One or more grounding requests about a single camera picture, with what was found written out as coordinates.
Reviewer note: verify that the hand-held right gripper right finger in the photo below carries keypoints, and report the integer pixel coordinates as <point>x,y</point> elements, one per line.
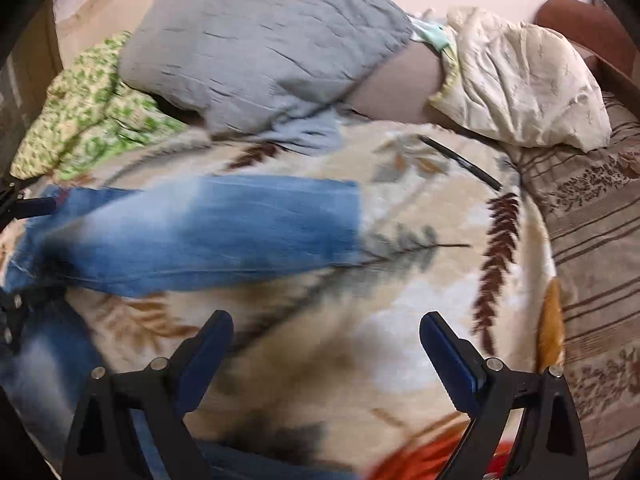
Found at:
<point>452,375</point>

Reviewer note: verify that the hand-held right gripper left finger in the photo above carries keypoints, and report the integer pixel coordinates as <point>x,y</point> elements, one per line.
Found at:
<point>200,375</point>

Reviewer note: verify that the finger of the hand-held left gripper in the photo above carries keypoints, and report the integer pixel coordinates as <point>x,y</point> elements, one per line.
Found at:
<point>12,317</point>
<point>35,207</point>

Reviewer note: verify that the blue denim pants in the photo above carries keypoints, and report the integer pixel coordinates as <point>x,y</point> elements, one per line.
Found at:
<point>225,230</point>

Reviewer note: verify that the green patterned cloth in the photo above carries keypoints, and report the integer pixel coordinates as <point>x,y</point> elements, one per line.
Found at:
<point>90,110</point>

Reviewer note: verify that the cream leaf-print blanket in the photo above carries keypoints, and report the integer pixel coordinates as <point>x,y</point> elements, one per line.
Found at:
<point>400,270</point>

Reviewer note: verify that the brown striped bedspread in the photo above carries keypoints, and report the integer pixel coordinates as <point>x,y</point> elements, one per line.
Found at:
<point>595,220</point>

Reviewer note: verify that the black pen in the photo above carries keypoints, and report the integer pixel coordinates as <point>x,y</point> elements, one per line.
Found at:
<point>460,162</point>

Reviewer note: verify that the grey pillow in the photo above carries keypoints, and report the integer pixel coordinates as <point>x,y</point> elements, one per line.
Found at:
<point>260,45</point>

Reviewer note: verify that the tan bolster cushion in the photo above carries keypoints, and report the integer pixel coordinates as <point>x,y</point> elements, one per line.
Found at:
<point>400,85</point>

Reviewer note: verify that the cream quilted pillow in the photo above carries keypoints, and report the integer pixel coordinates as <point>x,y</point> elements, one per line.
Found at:
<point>520,80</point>

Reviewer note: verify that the teal cloth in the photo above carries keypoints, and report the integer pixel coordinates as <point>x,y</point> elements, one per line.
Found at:
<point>431,35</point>

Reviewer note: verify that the brown headboard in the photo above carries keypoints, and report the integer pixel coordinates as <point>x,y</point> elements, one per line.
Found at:
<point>590,25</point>

